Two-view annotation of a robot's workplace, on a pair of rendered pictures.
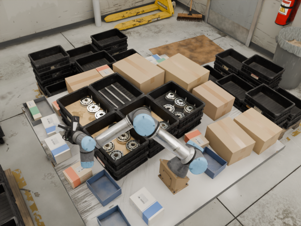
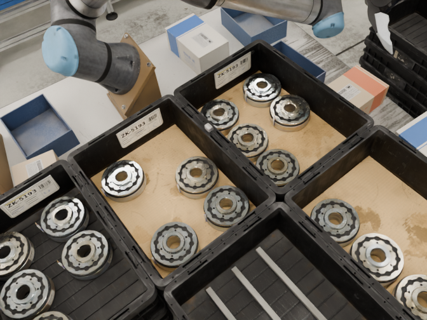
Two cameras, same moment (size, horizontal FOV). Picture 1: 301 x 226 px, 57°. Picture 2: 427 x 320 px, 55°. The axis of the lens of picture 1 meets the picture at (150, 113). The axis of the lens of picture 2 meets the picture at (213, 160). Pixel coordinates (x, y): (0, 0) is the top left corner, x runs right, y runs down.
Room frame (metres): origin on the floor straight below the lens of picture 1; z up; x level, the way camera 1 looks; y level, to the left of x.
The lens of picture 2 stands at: (1.97, 0.23, 1.68)
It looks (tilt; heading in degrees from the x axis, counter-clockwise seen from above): 55 degrees down; 192
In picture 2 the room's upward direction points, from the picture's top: 8 degrees counter-clockwise
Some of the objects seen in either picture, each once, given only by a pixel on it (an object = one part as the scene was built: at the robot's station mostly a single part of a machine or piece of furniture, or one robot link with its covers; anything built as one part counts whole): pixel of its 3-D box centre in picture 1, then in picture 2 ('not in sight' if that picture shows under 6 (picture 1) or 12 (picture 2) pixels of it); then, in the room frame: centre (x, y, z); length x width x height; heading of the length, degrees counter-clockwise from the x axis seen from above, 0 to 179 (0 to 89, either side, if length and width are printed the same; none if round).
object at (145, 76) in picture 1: (138, 76); not in sight; (2.17, 0.13, 0.80); 0.40 x 0.30 x 0.20; 44
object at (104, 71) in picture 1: (105, 73); not in sight; (2.17, 0.45, 0.81); 0.16 x 0.12 x 0.07; 35
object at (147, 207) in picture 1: (146, 206); (197, 45); (0.87, 0.00, 0.75); 0.20 x 0.12 x 0.09; 42
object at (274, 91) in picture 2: (116, 155); (262, 86); (1.17, 0.22, 0.86); 0.10 x 0.10 x 0.01
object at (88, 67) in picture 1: (97, 76); not in sight; (2.71, 0.66, 0.37); 0.40 x 0.30 x 0.45; 127
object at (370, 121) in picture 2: (115, 135); (268, 109); (1.30, 0.24, 0.92); 0.40 x 0.30 x 0.02; 43
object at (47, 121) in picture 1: (52, 127); not in sight; (1.52, 0.78, 0.75); 0.20 x 0.12 x 0.09; 32
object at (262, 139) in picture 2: (123, 136); (247, 139); (1.35, 0.19, 0.86); 0.10 x 0.10 x 0.01
